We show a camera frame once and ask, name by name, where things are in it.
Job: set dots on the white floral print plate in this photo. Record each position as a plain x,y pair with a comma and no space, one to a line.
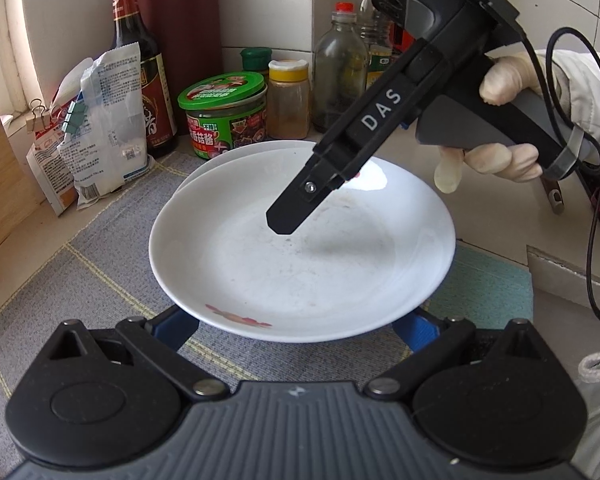
290,270
215,162

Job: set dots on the green lid sauce jar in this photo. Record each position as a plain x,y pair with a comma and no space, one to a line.
225,110

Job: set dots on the clear oil bottle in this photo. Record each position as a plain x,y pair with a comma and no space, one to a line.
382,67
370,20

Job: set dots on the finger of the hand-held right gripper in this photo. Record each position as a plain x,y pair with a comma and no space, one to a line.
300,200

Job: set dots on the small green cap bottle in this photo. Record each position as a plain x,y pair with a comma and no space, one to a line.
256,59

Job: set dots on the metal binder clip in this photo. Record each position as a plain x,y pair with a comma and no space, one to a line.
37,117

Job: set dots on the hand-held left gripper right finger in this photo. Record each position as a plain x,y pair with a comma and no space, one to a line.
417,332

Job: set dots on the yellow cap spice jar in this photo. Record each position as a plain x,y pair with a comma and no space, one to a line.
289,100

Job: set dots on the cardboard box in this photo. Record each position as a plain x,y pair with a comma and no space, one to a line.
565,270

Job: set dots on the grey checked cloth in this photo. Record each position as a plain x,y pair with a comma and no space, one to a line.
105,270

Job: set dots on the green binder clips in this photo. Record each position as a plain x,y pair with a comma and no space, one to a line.
76,117

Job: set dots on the dark red knife block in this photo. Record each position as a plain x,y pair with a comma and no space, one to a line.
180,50

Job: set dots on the dark soy sauce bottle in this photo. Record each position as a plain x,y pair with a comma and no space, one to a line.
145,90

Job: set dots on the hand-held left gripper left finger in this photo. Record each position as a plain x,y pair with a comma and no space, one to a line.
177,332

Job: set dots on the person's right forearm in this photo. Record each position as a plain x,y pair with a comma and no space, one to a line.
590,100

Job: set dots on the orange and white food bag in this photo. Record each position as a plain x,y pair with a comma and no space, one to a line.
47,170

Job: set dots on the white plastic food bag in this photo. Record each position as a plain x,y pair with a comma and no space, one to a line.
110,130

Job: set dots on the glass bottle red cap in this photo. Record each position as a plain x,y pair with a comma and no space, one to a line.
340,75

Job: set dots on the bamboo cutting board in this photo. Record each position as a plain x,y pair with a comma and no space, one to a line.
5,160

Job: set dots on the person's right hand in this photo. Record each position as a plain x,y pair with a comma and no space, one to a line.
500,162

